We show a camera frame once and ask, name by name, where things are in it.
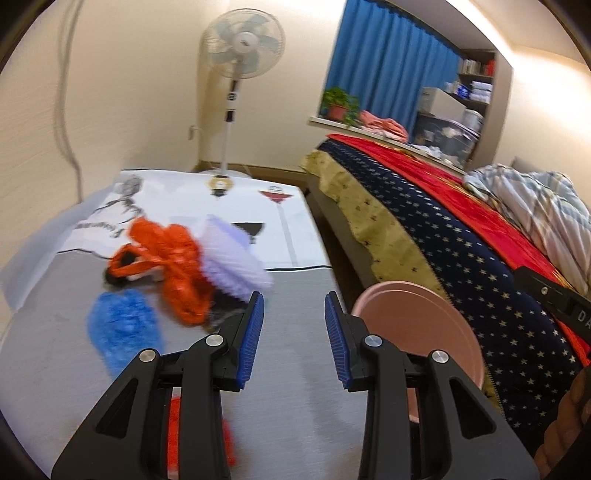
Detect red plastic bag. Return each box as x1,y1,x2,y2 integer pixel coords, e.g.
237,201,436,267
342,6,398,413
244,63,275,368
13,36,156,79
166,393,236,479

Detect leopard print dark cloth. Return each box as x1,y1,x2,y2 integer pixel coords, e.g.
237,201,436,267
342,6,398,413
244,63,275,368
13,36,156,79
204,297,247,333

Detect wooden bookshelf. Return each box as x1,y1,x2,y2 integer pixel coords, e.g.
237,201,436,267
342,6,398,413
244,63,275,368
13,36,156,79
453,49,513,169

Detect grey storage box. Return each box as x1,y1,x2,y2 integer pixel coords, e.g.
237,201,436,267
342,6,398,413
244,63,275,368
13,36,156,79
412,113,479,168

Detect navy star bedsheet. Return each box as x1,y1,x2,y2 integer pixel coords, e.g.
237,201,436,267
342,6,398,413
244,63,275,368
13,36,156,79
303,134,590,451

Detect white standing fan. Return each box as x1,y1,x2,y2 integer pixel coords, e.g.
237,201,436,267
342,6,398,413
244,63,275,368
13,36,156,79
204,8,286,178

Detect pink plastic basin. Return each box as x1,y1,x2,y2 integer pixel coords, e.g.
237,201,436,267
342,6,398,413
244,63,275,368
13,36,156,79
352,281,485,424

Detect purple foam fruit net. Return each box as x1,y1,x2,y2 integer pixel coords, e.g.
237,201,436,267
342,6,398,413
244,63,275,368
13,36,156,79
197,215,273,302

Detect black cloth piece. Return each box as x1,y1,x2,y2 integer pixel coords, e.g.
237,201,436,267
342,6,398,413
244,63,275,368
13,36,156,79
103,269,139,289

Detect white appliance box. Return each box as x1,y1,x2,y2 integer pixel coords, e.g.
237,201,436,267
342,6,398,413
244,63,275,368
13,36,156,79
418,87,466,122

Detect plaid quilt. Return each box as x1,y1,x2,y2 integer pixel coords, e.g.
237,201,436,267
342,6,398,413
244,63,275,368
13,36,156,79
463,164,590,297

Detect blue curtain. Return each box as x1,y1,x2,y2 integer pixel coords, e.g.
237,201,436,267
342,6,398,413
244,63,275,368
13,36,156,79
325,0,461,131

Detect person's right hand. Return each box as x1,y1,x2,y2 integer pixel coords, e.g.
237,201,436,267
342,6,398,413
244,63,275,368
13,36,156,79
534,366,590,479

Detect red blanket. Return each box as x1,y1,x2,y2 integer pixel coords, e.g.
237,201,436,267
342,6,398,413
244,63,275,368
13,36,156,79
318,134,590,368

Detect orange plastic bag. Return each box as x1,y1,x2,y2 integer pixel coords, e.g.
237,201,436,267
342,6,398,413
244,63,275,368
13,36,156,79
106,217,214,325

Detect pink clothes pile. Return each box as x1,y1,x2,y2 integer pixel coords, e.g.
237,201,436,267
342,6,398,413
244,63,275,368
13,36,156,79
359,110,409,143

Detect blue plastic bag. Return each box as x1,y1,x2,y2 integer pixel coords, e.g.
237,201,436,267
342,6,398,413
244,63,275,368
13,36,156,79
87,289,164,379

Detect grey wall cable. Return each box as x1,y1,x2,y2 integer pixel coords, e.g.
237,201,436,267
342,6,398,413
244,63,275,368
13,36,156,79
54,0,86,204

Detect potted green plant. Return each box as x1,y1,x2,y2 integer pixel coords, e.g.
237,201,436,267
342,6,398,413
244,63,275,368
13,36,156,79
320,87,360,127

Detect white printed cloth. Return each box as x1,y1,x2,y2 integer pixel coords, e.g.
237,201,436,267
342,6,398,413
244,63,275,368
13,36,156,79
59,170,329,271

